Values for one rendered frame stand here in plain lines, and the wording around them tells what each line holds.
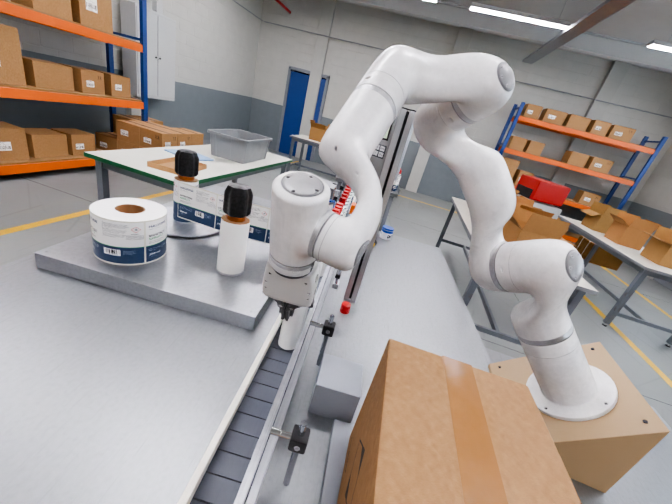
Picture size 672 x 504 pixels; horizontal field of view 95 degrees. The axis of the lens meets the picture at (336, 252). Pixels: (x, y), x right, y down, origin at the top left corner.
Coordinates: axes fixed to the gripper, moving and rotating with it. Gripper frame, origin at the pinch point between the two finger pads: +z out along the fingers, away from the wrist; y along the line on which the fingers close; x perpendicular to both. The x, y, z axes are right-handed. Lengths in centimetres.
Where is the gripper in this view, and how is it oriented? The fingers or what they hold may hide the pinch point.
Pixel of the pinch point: (287, 309)
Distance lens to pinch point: 67.5
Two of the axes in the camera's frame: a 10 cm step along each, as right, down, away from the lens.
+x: -2.2, 6.6, -7.2
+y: -9.6, -2.8, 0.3
